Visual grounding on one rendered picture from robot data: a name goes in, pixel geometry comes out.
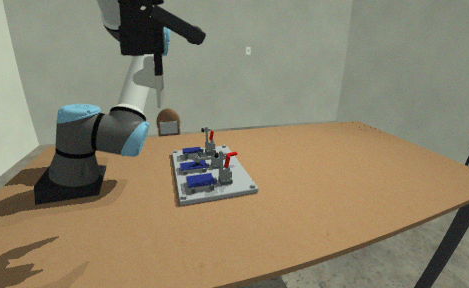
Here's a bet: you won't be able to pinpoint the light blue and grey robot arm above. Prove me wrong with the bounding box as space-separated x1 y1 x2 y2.
49 0 206 187

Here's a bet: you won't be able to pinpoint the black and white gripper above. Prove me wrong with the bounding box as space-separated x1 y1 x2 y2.
118 0 165 108

